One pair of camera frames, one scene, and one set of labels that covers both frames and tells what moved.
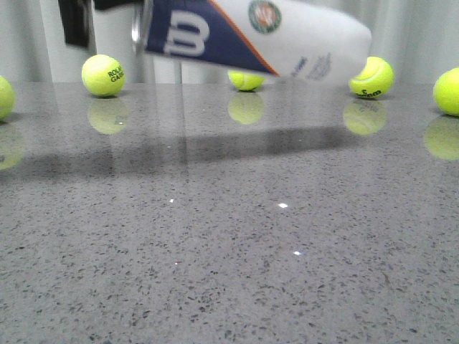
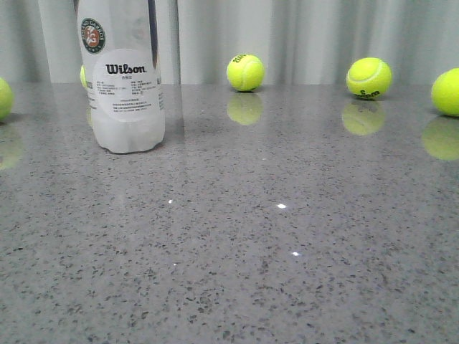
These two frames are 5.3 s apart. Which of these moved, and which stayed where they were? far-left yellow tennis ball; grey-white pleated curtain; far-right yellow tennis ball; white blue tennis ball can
Moved: white blue tennis ball can
Stayed: far-right yellow tennis ball; far-left yellow tennis ball; grey-white pleated curtain
